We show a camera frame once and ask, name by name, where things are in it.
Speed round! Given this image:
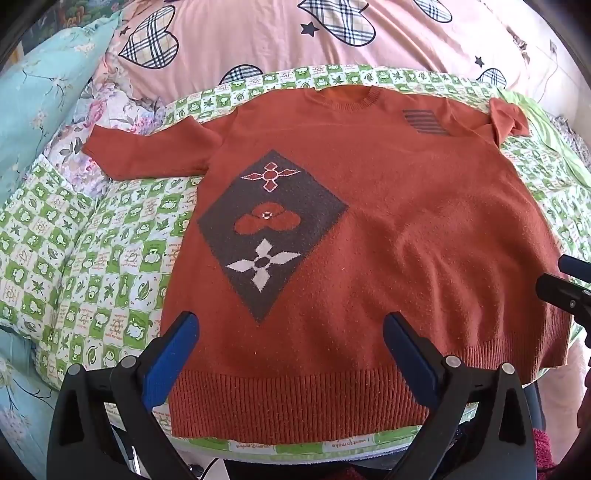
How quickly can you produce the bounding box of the green checked blanket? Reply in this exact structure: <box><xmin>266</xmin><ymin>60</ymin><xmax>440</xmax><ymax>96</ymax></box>
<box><xmin>0</xmin><ymin>64</ymin><xmax>591</xmax><ymax>457</ymax></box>

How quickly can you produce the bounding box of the orange knit sweater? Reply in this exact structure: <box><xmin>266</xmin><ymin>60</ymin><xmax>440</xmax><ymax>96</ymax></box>
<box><xmin>82</xmin><ymin>85</ymin><xmax>573</xmax><ymax>439</ymax></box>

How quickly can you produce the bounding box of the pink quilt with plaid hearts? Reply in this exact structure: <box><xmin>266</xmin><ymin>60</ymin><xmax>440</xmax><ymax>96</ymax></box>
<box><xmin>104</xmin><ymin>0</ymin><xmax>568</xmax><ymax>107</ymax></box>

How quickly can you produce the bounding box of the white pink floral sheet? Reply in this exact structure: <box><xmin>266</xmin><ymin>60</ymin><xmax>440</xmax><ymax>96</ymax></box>
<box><xmin>44</xmin><ymin>69</ymin><xmax>185</xmax><ymax>195</ymax></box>

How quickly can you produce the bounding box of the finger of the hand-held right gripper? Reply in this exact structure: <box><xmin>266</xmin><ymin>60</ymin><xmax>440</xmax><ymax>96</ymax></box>
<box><xmin>558</xmin><ymin>254</ymin><xmax>591</xmax><ymax>280</ymax></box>
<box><xmin>534</xmin><ymin>273</ymin><xmax>591</xmax><ymax>324</ymax></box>

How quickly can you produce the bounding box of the light green cloth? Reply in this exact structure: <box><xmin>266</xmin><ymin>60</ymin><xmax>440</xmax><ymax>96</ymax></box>
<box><xmin>496</xmin><ymin>88</ymin><xmax>591</xmax><ymax>185</ymax></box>

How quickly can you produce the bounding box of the white cable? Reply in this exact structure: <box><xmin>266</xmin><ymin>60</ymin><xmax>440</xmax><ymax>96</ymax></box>
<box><xmin>538</xmin><ymin>41</ymin><xmax>561</xmax><ymax>102</ymax></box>

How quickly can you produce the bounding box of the teal floral pillow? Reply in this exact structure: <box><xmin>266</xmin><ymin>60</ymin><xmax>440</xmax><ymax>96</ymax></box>
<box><xmin>0</xmin><ymin>11</ymin><xmax>123</xmax><ymax>199</ymax></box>

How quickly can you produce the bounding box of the person's maroon clothing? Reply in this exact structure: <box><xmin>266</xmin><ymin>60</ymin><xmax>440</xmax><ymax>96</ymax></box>
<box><xmin>531</xmin><ymin>427</ymin><xmax>557</xmax><ymax>480</ymax></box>

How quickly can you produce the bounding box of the teal floral bedsheet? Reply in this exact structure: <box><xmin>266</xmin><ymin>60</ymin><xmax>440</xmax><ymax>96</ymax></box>
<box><xmin>0</xmin><ymin>325</ymin><xmax>70</xmax><ymax>446</ymax></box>

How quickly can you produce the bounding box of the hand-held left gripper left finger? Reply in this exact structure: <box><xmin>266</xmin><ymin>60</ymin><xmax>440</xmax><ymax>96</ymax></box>
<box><xmin>46</xmin><ymin>311</ymin><xmax>206</xmax><ymax>480</ymax></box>

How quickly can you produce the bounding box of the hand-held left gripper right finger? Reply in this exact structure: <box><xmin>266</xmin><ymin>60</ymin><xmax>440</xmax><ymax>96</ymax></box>
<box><xmin>382</xmin><ymin>311</ymin><xmax>541</xmax><ymax>480</ymax></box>

